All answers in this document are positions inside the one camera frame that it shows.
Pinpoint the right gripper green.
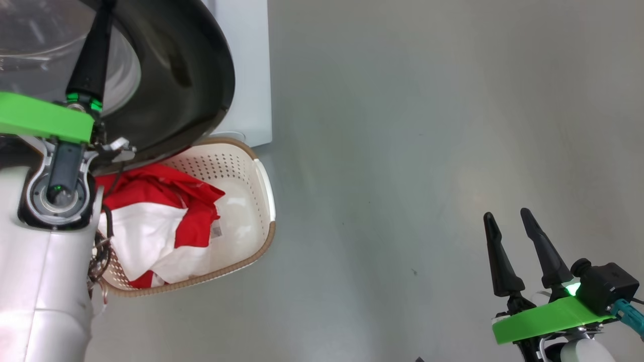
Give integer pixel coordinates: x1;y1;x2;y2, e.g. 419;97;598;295
484;208;617;346

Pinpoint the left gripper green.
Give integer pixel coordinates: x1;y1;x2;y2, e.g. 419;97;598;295
0;0;136;164

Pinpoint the black round glass washer door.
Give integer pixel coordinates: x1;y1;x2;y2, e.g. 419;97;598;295
0;0;236;174

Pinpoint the red and white garment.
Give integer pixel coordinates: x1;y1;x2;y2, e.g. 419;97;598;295
96;162;225;282

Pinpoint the white front-load washing machine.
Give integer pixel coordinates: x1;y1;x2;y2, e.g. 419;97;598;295
201;0;273;147

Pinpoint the cream basket with brown rim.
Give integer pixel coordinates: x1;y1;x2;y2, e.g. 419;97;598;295
93;137;276;297

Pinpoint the teal right camera connector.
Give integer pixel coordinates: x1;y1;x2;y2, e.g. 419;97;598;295
611;299;644;336

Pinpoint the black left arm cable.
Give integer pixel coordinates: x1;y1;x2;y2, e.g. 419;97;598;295
88;171;115;307

